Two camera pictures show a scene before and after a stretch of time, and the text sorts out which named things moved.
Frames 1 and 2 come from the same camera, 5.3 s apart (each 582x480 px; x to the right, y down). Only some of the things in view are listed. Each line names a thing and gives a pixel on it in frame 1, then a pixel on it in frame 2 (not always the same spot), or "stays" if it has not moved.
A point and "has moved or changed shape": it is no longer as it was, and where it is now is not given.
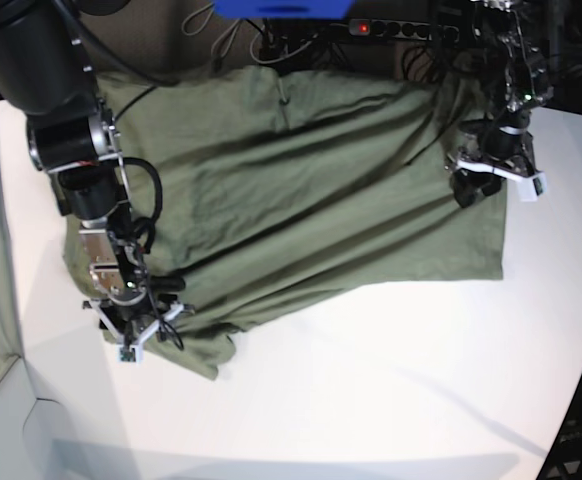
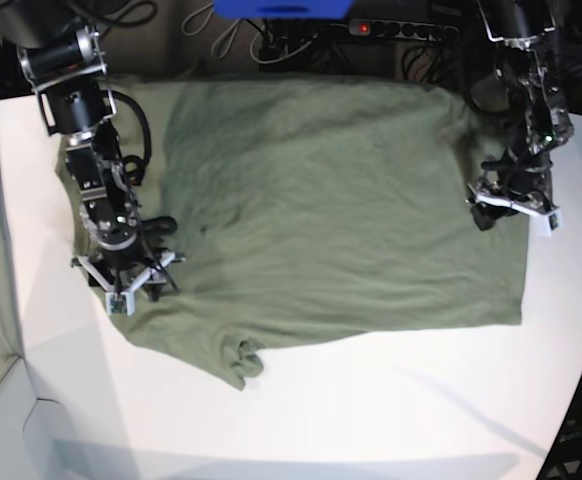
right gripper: [503, 150] → [516, 180]
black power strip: [404, 29] stays
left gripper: [131, 323] → [124, 270]
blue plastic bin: [283, 9] stays
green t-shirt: [280, 184] has moved or changed shape
